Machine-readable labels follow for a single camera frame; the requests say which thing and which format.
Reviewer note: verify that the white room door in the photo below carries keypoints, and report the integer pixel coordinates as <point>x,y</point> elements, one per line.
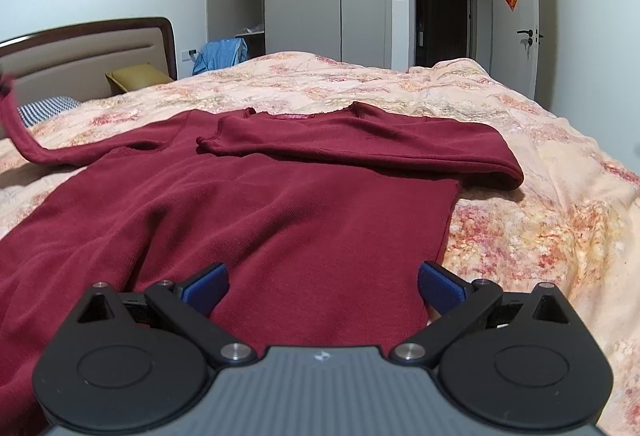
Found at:
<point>507,66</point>

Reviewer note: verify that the white wall socket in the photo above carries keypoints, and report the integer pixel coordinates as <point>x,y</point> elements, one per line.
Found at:
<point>188,54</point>

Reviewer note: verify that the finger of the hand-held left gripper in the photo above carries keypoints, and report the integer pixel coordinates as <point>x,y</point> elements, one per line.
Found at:
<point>4,84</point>

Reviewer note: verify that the light blue garment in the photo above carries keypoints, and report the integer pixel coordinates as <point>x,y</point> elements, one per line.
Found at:
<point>220,56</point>

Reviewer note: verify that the floral peach blanket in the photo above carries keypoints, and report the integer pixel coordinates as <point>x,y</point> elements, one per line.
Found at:
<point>550,216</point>

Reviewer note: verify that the blue white striped pillow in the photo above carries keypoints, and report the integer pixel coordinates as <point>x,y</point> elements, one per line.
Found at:
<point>47,109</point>

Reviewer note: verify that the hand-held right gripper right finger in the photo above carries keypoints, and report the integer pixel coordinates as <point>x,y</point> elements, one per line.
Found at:
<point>439,288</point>

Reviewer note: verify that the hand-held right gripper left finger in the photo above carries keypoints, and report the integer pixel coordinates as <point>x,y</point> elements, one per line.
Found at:
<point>209,288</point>

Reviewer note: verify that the dark red knit sweater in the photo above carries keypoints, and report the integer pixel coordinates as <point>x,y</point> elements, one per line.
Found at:
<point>250,216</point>

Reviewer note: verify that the white cloth on wardrobe shelf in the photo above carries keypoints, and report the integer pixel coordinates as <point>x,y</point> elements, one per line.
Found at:
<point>252,29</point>

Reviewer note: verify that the padded beige headboard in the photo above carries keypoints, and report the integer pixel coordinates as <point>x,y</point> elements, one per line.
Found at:
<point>75,61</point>

